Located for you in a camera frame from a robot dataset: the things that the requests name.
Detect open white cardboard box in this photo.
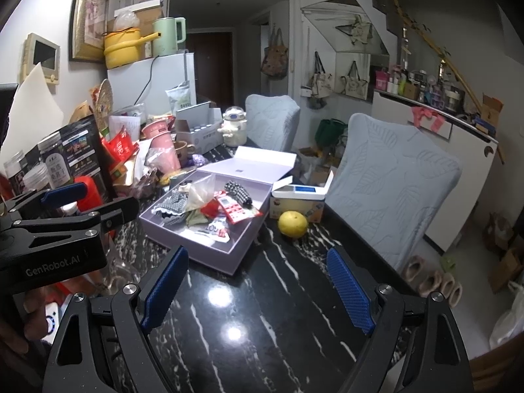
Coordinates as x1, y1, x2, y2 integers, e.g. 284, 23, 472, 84
175, 102, 225, 156

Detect lavender box lid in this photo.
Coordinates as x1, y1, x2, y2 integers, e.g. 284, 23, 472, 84
196, 146, 297, 185

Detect green and white pouch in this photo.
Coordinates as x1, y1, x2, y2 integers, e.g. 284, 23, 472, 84
166, 82, 193, 109

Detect white paper sheet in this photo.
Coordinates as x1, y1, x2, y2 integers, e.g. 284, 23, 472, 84
0, 63, 64, 160

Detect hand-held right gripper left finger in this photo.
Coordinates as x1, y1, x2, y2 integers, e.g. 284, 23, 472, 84
41, 246, 190, 393

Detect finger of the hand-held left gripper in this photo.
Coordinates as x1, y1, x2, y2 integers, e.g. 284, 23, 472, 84
12, 196, 139, 246
0, 181, 88, 222

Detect pink cloth bow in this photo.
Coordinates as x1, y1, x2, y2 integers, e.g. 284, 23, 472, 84
411, 106, 447, 134

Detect white refrigerator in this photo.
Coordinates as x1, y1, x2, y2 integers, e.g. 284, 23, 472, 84
107, 51, 197, 132

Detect open brown cardboard box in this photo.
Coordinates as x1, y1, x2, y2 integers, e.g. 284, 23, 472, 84
477, 94, 505, 134

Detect gold framed picture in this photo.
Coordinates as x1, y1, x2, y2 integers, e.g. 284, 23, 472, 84
69, 0, 110, 64

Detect large pale blue covered chair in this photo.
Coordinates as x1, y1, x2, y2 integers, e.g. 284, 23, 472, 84
323, 112, 463, 273

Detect pink jug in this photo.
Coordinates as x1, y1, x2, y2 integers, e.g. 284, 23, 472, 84
141, 121, 183, 173

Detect pale green sachet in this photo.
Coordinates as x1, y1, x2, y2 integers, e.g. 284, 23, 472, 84
185, 209, 207, 228

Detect black power cable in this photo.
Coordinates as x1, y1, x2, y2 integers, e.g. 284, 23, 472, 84
131, 53, 160, 109

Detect yellow citrus fruit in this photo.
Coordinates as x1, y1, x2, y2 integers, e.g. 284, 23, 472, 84
278, 211, 309, 238

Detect person's left hand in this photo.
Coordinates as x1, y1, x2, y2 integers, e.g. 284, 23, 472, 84
0, 284, 54, 377

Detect red plastic container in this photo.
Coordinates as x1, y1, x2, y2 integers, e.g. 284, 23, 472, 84
74, 176, 103, 214

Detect brown mug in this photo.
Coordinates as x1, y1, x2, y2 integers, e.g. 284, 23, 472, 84
174, 141, 197, 162

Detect clear bag of white powder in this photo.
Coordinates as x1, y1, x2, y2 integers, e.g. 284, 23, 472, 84
186, 174, 217, 214

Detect black printed pouch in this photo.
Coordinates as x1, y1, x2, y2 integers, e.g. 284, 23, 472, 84
16, 115, 115, 205

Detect pale green electric kettle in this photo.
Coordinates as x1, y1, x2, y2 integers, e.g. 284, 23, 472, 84
152, 17, 187, 57

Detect red and white packet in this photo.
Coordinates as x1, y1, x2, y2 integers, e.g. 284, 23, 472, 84
215, 192, 263, 226

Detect red snack bag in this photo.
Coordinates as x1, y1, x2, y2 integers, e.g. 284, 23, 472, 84
102, 129, 140, 164

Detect yellow pot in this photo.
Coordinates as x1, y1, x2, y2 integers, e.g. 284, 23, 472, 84
102, 27, 158, 70

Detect white robot figurine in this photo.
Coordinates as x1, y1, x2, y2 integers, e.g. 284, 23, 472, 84
217, 106, 249, 148

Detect woven round tray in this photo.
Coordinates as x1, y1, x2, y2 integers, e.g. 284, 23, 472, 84
93, 79, 115, 121

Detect brown wooden chair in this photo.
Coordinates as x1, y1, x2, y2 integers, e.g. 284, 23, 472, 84
467, 336, 524, 393

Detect cardboard boxes on floor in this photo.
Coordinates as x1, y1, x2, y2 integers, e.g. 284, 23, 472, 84
489, 213, 524, 293

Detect white plastic bag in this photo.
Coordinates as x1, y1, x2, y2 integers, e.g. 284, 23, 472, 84
489, 280, 524, 350

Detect purple and white packet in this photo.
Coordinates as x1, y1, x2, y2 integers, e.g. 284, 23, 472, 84
200, 217, 230, 240

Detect bamboo pole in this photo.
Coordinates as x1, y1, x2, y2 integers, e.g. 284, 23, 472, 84
393, 0, 506, 164

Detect small pale blue covered chair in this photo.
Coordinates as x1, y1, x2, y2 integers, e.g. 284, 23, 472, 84
245, 94, 301, 152

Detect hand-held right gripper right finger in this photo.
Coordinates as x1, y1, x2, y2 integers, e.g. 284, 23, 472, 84
326, 246, 476, 393

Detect wall intercom panel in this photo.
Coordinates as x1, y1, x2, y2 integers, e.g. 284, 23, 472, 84
18, 33, 61, 86

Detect white counter cabinet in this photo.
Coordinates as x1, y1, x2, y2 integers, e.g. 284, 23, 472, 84
372, 90, 499, 254

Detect dark green bag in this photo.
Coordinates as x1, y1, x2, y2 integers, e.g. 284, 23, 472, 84
314, 119, 348, 148

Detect cloth wall hanging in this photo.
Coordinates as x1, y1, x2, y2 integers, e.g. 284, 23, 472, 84
336, 14, 375, 46

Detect black white gingham scrunchie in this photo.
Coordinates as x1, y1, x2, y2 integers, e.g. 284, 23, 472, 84
223, 180, 253, 207

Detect row of bottles and jars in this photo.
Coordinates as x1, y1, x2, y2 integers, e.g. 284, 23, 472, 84
374, 65, 471, 113

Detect brown patterned tote bag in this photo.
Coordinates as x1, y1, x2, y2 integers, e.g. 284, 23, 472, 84
262, 28, 289, 78

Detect lavender gift box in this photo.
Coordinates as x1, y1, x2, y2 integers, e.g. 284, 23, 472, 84
139, 171, 273, 275

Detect beige tote bag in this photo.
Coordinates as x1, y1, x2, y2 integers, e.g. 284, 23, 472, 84
340, 61, 369, 100
307, 51, 334, 99

